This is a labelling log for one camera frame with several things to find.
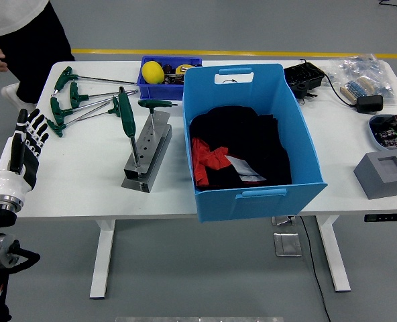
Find white table leg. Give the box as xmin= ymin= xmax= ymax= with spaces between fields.
xmin=315 ymin=215 xmax=352 ymax=293
xmin=89 ymin=219 xmax=116 ymax=300

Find black round cylinder part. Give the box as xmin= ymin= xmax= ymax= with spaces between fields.
xmin=292 ymin=83 xmax=309 ymax=99

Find black plastic tray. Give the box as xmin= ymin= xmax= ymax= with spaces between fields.
xmin=283 ymin=62 xmax=327 ymax=91

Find grey metal tool rack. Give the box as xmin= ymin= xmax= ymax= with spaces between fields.
xmin=121 ymin=110 xmax=174 ymax=194

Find black power adapter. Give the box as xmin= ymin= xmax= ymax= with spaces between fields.
xmin=356 ymin=95 xmax=384 ymax=114

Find red cloth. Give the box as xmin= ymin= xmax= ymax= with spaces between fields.
xmin=191 ymin=136 xmax=231 ymax=187

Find black cloth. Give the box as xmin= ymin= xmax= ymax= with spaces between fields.
xmin=188 ymin=105 xmax=293 ymax=192

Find small green T-handle wrench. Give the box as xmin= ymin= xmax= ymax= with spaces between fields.
xmin=137 ymin=99 xmax=178 ymax=131

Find yellow lemon-shaped object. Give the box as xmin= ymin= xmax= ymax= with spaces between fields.
xmin=141 ymin=60 xmax=166 ymax=85

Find small metal floor plate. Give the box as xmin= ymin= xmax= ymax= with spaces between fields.
xmin=271 ymin=215 xmax=298 ymax=227

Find black floor cable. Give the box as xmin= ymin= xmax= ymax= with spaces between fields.
xmin=298 ymin=216 xmax=332 ymax=322

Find light blue dish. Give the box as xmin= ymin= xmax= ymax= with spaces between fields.
xmin=367 ymin=113 xmax=397 ymax=153

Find black table control panel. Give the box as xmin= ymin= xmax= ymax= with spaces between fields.
xmin=363 ymin=213 xmax=397 ymax=223

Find white grey fabric piece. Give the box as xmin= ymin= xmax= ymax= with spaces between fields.
xmin=225 ymin=154 xmax=268 ymax=184

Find yellow tape measure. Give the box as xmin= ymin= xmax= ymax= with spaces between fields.
xmin=174 ymin=63 xmax=196 ymax=75

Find beige resistor strip bundle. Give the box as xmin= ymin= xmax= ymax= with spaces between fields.
xmin=339 ymin=76 xmax=376 ymax=104

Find small dark blue bin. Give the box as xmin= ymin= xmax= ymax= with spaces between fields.
xmin=136 ymin=55 xmax=203 ymax=101

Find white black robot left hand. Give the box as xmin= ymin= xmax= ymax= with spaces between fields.
xmin=0 ymin=107 xmax=50 ymax=202

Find large green T-handle wrench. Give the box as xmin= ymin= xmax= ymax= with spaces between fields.
xmin=117 ymin=86 xmax=143 ymax=178

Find clear plastic component bags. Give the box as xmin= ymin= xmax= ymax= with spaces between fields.
xmin=325 ymin=53 xmax=396 ymax=107

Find large light blue box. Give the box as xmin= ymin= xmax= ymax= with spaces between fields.
xmin=182 ymin=63 xmax=329 ymax=223

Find black adapter cable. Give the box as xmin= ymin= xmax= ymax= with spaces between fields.
xmin=298 ymin=58 xmax=359 ymax=108

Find grey foam block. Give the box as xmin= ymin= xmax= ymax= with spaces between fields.
xmin=353 ymin=150 xmax=397 ymax=201

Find square metal floor plate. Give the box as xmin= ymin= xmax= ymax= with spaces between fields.
xmin=273 ymin=232 xmax=302 ymax=258

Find short green T-handle hex wrench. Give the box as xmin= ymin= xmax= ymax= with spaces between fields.
xmin=74 ymin=96 xmax=123 ymax=122

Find electronic parts pile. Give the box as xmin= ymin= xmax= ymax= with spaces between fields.
xmin=369 ymin=114 xmax=397 ymax=151

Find person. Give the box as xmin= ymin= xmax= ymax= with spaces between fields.
xmin=0 ymin=0 xmax=76 ymax=105

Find white shoe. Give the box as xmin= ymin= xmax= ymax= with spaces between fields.
xmin=0 ymin=83 xmax=37 ymax=110

